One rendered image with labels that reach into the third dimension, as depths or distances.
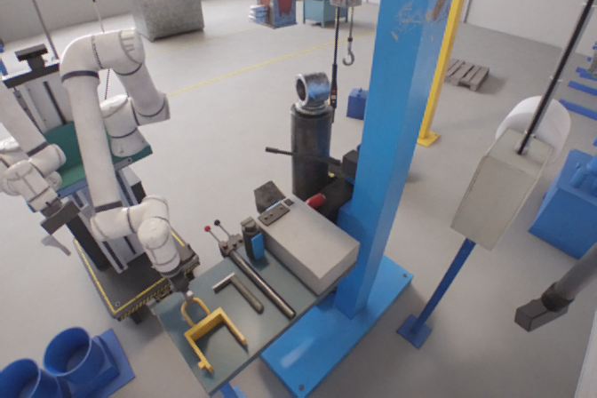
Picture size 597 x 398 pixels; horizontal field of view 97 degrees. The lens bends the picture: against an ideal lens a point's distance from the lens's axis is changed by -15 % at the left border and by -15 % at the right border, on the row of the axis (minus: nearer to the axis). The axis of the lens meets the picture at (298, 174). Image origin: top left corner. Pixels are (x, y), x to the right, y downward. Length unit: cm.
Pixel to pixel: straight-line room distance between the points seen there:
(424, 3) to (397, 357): 209
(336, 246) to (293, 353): 109
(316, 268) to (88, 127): 92
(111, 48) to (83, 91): 16
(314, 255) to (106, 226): 74
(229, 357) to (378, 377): 132
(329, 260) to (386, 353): 129
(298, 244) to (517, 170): 85
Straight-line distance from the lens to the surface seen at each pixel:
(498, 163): 124
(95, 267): 267
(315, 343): 221
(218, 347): 123
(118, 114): 170
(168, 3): 922
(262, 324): 124
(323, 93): 146
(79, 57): 117
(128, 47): 114
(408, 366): 240
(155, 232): 95
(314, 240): 127
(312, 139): 152
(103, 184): 108
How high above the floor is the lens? 219
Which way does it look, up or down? 40 degrees down
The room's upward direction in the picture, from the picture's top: straight up
